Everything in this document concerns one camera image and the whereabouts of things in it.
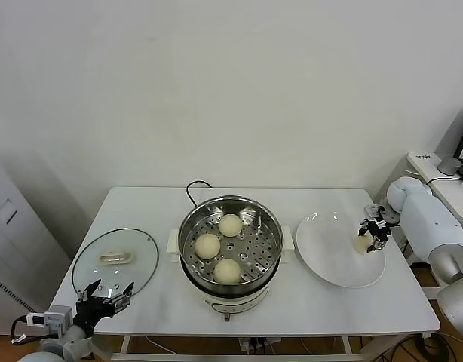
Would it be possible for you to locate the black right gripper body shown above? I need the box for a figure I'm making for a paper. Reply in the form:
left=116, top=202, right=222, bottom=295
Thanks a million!
left=363, top=219, right=393, bottom=242

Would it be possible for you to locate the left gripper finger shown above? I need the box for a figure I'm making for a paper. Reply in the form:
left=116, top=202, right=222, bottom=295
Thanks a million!
left=105, top=281, right=136, bottom=313
left=75, top=279, right=103, bottom=303

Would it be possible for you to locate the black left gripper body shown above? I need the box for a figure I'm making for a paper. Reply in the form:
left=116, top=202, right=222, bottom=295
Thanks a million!
left=75, top=296, right=118, bottom=330

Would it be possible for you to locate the white steamed baozi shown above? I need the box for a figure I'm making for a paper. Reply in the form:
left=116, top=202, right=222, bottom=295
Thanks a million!
left=219, top=213, right=244, bottom=238
left=213, top=258, right=243, bottom=286
left=355, top=235, right=374, bottom=255
left=194, top=233, right=222, bottom=260

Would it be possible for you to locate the round glass pot lid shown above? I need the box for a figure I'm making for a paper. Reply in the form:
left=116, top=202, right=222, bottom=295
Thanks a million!
left=72, top=227, right=160, bottom=302

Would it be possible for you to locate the perforated steel steamer basket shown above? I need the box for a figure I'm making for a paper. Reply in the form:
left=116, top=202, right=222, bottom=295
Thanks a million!
left=166, top=195, right=295, bottom=297

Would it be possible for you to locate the white round plate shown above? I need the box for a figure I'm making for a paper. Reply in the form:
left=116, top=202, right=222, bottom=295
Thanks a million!
left=296, top=211, right=387, bottom=290

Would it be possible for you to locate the white side desk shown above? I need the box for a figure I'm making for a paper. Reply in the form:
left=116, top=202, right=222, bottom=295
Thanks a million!
left=374, top=151, right=463, bottom=324

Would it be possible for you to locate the white metal cabinet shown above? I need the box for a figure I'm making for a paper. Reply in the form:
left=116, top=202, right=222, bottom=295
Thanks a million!
left=0, top=150, right=72, bottom=336

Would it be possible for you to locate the grey round desk gadget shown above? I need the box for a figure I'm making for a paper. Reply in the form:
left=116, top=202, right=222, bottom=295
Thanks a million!
left=437, top=157, right=463, bottom=176

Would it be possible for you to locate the white rectangular table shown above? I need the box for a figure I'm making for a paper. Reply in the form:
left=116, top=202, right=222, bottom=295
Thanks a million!
left=42, top=186, right=442, bottom=362

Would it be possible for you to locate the white electric cooker base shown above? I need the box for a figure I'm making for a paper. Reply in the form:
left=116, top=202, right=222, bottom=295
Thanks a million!
left=170, top=252, right=291, bottom=324

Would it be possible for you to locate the white power strip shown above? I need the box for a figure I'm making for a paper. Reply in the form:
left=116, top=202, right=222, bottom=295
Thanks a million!
left=238, top=336, right=282, bottom=355

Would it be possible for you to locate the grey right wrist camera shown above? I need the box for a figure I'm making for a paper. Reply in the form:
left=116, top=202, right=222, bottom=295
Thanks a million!
left=363, top=203, right=388, bottom=220

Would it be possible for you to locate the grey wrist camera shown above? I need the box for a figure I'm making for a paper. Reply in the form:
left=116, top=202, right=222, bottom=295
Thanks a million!
left=44, top=305, right=74, bottom=336
left=363, top=203, right=388, bottom=220

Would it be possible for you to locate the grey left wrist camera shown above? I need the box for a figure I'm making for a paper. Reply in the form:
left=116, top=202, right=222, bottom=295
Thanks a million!
left=44, top=305, right=74, bottom=336

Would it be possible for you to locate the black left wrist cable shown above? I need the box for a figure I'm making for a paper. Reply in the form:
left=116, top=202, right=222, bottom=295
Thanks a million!
left=11, top=312, right=48, bottom=346

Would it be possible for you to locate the black cooker power cable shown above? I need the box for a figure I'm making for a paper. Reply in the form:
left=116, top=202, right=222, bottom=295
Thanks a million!
left=185, top=180, right=213, bottom=207

